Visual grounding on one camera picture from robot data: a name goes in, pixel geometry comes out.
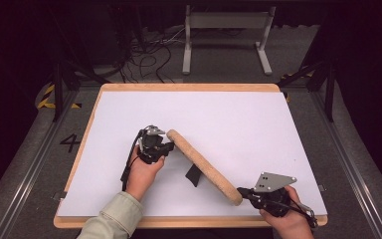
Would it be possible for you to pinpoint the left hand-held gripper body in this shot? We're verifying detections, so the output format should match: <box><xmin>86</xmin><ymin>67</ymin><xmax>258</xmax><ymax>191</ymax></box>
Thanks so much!
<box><xmin>136</xmin><ymin>124</ymin><xmax>171</xmax><ymax>165</ymax></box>

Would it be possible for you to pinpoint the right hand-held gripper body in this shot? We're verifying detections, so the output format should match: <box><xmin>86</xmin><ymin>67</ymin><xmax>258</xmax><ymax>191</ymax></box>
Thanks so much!
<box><xmin>249</xmin><ymin>171</ymin><xmax>298</xmax><ymax>219</ymax></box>

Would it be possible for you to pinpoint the person's left hand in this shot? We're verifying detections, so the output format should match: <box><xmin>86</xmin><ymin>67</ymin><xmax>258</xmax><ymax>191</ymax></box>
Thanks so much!
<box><xmin>125</xmin><ymin>153</ymin><xmax>166</xmax><ymax>202</ymax></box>

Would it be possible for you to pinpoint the person's right hand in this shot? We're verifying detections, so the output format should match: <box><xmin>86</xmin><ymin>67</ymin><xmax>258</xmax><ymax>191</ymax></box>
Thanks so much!
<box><xmin>259</xmin><ymin>184</ymin><xmax>315</xmax><ymax>239</ymax></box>

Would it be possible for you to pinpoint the black metal stand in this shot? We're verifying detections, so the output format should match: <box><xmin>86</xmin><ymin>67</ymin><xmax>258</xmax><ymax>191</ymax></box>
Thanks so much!
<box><xmin>276</xmin><ymin>58</ymin><xmax>338</xmax><ymax>122</ymax></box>
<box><xmin>46</xmin><ymin>6</ymin><xmax>111</xmax><ymax>122</ymax></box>

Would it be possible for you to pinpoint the dark curtain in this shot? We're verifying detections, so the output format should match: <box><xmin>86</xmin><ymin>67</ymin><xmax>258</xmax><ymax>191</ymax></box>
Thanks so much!
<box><xmin>331</xmin><ymin>0</ymin><xmax>382</xmax><ymax>208</ymax></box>
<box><xmin>0</xmin><ymin>0</ymin><xmax>59</xmax><ymax>212</ymax></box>

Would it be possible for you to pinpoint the white metal stand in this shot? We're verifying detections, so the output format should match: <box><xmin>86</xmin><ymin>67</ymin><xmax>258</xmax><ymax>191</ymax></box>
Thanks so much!
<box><xmin>181</xmin><ymin>4</ymin><xmax>278</xmax><ymax>77</ymax></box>

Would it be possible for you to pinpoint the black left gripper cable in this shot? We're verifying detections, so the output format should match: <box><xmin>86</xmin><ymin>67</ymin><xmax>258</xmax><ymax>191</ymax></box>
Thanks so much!
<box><xmin>120</xmin><ymin>129</ymin><xmax>146</xmax><ymax>192</ymax></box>

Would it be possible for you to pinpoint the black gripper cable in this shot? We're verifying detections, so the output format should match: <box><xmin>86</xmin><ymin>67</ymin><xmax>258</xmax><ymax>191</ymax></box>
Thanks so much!
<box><xmin>286</xmin><ymin>198</ymin><xmax>320</xmax><ymax>231</ymax></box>
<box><xmin>120</xmin><ymin>129</ymin><xmax>146</xmax><ymax>192</ymax></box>

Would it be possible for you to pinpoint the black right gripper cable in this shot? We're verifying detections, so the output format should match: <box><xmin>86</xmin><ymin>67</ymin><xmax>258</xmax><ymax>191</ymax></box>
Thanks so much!
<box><xmin>286</xmin><ymin>198</ymin><xmax>320</xmax><ymax>231</ymax></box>

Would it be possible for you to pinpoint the white board with wooden frame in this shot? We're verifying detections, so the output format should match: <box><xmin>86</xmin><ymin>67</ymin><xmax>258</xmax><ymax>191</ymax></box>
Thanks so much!
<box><xmin>56</xmin><ymin>91</ymin><xmax>328</xmax><ymax>219</ymax></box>

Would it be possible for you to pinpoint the metal floor rail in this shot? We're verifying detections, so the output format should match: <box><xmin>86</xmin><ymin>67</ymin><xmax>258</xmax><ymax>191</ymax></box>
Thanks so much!
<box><xmin>0</xmin><ymin>89</ymin><xmax>81</xmax><ymax>239</ymax></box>
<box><xmin>310</xmin><ymin>89</ymin><xmax>382</xmax><ymax>239</ymax></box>

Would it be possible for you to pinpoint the tangle of black floor cables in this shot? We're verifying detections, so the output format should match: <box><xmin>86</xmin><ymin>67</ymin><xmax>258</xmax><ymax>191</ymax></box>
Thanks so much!
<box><xmin>117</xmin><ymin>26</ymin><xmax>188</xmax><ymax>85</ymax></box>

